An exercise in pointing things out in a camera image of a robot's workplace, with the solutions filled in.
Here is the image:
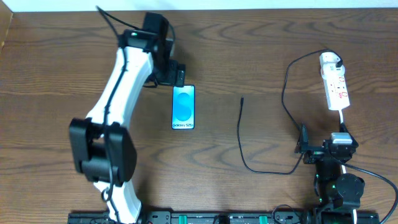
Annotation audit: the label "blue Samsung Galaxy smartphone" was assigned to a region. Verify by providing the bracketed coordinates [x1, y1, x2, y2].
[172, 85, 195, 129]

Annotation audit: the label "black USB charging cable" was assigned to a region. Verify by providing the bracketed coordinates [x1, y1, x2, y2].
[236, 49, 344, 175]

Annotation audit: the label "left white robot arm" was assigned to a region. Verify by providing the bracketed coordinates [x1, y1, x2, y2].
[69, 12, 185, 223]

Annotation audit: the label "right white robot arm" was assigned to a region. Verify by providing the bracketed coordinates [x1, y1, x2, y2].
[295, 123, 365, 223]

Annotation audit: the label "white USB charger plug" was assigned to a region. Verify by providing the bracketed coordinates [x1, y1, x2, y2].
[320, 51, 343, 68]

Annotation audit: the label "white power strip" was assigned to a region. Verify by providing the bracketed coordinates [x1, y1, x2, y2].
[320, 63, 350, 111]

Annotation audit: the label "cardboard box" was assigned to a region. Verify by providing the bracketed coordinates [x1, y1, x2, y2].
[0, 0, 14, 52]

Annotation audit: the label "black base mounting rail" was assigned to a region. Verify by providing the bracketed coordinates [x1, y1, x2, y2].
[66, 211, 379, 224]

